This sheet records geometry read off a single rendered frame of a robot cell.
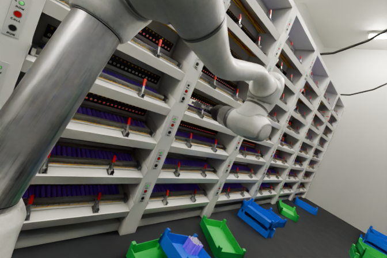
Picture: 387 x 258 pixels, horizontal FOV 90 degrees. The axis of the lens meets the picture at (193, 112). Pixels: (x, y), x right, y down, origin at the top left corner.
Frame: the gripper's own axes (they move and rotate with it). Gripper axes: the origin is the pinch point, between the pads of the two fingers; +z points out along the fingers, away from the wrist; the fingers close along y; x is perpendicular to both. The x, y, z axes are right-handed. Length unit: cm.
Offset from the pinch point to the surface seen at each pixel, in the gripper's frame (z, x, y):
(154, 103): 9.4, -7.9, -15.7
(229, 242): -16, -82, 69
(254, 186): 11, -56, 135
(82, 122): 14, -25, -42
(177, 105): 9.3, -4.8, -2.1
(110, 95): 10.1, -10.4, -36.4
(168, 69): 10.0, 10.2, -15.0
